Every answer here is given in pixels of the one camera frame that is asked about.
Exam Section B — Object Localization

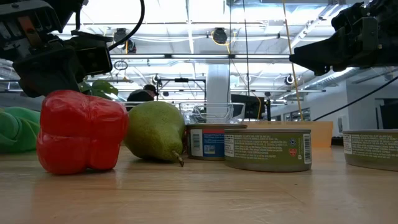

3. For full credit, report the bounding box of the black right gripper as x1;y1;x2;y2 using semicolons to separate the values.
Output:
289;0;398;77

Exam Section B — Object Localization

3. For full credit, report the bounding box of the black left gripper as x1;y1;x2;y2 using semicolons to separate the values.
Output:
12;46;81;98

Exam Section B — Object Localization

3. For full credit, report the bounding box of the red bell pepper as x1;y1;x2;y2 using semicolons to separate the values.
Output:
36;89;130;175

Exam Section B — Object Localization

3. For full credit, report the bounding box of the green label tin can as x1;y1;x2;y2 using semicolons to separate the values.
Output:
223;128;313;173
343;129;398;172

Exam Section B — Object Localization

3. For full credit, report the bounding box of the green pear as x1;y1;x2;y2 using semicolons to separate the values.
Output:
124;101;187;168

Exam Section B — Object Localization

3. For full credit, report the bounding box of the blue label tin can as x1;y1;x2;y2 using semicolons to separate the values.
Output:
185;123;248;162

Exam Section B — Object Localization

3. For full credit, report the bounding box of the green potted plant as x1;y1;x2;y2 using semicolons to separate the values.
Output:
77;79;119;101

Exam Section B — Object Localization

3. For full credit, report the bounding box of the dark background monitor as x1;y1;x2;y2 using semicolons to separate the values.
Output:
231;94;266;120

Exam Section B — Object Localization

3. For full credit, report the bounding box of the person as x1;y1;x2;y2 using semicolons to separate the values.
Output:
126;83;160;103

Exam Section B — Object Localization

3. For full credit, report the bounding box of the white square pillar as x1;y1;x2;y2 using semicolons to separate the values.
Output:
206;63;231;103

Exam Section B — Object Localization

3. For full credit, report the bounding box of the clear plastic bin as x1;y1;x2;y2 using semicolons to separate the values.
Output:
178;101;246;125

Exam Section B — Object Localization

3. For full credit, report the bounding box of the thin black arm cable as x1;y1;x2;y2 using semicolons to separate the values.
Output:
312;75;398;122

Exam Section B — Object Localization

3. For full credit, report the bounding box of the yellow hanging cable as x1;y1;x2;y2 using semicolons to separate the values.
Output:
281;0;305;122

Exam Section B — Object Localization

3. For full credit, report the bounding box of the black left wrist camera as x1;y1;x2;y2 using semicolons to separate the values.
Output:
70;30;114;83

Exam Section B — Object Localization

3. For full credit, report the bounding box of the black hanging ring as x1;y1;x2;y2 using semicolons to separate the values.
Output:
113;60;129;72

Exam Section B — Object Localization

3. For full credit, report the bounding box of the black hanging cable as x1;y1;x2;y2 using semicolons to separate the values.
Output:
228;0;233;103
241;0;251;121

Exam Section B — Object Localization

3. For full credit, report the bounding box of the black left camera cable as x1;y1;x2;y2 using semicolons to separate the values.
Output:
107;0;146;52

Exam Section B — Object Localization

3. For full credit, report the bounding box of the black metal stand frame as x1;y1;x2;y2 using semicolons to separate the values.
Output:
156;77;207;102

